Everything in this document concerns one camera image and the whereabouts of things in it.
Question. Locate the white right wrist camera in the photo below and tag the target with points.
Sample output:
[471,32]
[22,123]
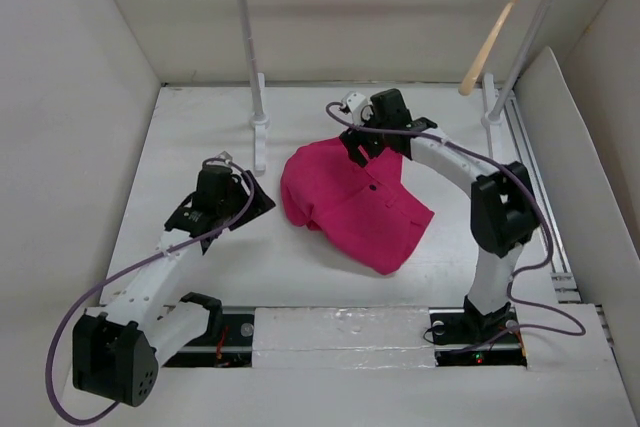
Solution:
[358,106]

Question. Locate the pink trousers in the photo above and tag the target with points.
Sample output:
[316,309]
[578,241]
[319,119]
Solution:
[365,212]

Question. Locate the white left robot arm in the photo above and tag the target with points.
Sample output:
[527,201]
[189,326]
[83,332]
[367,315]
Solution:
[118,349]

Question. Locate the aluminium side rail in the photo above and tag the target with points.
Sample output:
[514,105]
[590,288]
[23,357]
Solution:
[561,275]

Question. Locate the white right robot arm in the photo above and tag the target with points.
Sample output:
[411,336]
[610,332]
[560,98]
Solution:
[502,216]

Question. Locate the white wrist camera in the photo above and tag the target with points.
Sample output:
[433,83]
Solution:
[358,106]
[223,158]

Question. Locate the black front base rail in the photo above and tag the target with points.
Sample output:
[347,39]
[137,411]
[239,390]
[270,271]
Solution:
[404,338]

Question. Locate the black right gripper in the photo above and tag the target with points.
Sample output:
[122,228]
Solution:
[351,140]

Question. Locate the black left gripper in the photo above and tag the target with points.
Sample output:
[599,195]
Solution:
[259,206]

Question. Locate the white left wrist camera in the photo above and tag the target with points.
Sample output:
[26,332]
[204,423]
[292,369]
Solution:
[223,158]

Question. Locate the beige wooden hanger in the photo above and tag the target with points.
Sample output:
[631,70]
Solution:
[476,68]

